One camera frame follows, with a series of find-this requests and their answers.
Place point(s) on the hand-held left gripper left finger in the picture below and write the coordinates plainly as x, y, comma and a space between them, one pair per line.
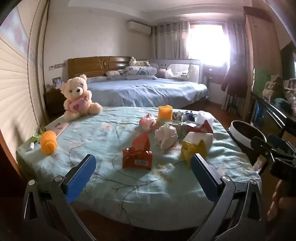
81, 177

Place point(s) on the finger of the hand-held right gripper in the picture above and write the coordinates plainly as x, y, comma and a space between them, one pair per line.
259, 143
278, 141

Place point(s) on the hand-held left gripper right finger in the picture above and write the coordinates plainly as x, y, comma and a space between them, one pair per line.
204, 178

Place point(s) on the white trash bin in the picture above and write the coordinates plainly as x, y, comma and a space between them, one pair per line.
240, 139

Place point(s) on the yellow and white packet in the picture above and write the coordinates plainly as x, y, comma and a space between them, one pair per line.
196, 142

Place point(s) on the red and white wrapper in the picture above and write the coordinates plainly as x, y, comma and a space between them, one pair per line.
204, 128

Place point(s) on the white tissue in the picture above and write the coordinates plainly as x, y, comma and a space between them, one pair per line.
165, 136

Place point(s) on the milk carton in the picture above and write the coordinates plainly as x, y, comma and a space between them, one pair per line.
173, 124

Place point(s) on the red snack box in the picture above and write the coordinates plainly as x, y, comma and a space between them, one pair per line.
138, 149

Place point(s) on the blue and white wrapper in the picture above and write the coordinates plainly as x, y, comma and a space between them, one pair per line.
188, 115

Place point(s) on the orange foam fruit net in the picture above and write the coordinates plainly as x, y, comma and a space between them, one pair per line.
48, 143
165, 112

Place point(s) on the pink wrapper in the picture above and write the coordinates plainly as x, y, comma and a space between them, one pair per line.
146, 122

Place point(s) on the person's right hand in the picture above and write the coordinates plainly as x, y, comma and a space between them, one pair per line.
275, 201

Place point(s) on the blue box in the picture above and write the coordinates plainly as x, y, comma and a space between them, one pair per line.
257, 113

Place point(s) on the black glossy cabinet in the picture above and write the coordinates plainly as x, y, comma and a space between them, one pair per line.
272, 111

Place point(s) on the teal cloth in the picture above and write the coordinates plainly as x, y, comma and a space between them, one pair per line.
281, 102

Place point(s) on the pink storage box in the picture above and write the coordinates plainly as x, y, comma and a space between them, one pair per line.
293, 102

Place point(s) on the mint floral bedsheet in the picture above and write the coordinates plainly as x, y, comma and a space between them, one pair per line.
104, 139

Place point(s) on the brown plush toy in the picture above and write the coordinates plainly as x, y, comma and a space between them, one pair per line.
275, 87

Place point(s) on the small white tube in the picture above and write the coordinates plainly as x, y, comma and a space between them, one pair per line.
31, 146

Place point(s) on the green wrapper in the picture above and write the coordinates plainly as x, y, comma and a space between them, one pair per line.
36, 136

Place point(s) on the stack of green boxes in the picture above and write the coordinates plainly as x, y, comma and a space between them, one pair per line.
260, 81

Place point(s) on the dark red coat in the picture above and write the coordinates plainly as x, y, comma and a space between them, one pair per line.
233, 76

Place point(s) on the dark wooden nightstand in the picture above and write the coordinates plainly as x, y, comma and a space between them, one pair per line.
54, 102

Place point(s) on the black television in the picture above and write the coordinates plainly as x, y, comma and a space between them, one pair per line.
289, 60

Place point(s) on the cream teddy bear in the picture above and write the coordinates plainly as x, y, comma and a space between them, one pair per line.
76, 92

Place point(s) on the desk with drawers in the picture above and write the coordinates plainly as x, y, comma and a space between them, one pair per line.
212, 71

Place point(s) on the tall wooden wardrobe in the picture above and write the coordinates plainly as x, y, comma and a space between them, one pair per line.
261, 46

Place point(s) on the blue print pillow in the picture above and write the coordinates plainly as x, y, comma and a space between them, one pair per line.
97, 79

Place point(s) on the small white cushion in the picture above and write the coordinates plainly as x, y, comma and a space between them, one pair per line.
183, 74

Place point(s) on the bed with blue sheet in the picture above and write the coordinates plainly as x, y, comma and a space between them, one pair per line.
143, 90

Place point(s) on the pink pillow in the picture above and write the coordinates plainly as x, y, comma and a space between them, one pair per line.
113, 73

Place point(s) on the grey dotted curtain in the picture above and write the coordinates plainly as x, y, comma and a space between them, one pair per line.
170, 39
234, 37

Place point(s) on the wooden bed headboard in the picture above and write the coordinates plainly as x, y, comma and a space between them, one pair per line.
92, 66

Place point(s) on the pink plush cushion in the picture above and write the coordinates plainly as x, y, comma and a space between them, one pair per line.
164, 73

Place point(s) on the bright window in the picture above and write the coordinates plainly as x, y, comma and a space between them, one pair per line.
208, 41

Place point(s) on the cream louvered closet door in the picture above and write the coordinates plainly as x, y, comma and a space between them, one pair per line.
13, 81

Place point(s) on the folded blue white quilt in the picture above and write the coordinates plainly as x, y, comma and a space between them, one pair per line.
138, 71

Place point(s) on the white plush toy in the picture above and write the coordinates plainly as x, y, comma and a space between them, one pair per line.
133, 61

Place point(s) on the yellow plush toy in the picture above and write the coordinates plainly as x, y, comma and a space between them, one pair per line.
143, 62

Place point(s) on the white air conditioner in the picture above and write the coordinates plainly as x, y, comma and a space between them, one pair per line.
140, 27

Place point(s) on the small photo frame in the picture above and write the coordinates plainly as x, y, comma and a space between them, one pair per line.
57, 83

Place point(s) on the grey bed guard rail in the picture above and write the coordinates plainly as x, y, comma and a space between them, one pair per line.
182, 62

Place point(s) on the wall switch panel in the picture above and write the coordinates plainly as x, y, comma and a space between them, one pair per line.
56, 67

